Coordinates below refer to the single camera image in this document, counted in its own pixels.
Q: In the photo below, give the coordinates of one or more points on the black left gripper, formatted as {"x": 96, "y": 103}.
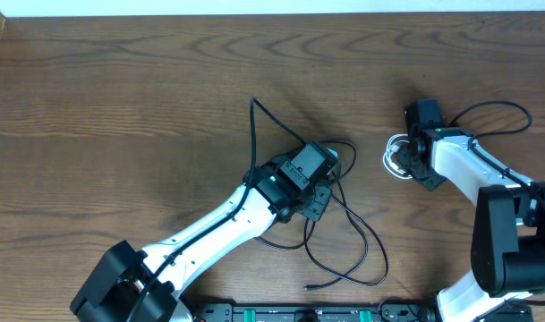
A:
{"x": 319, "y": 210}

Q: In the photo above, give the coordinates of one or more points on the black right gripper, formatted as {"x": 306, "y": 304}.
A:
{"x": 430, "y": 182}

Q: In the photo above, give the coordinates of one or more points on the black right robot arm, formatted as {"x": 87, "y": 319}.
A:
{"x": 507, "y": 276}

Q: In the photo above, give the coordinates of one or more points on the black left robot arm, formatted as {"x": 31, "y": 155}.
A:
{"x": 146, "y": 285}

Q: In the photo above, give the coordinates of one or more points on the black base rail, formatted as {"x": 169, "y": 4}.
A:
{"x": 386, "y": 311}

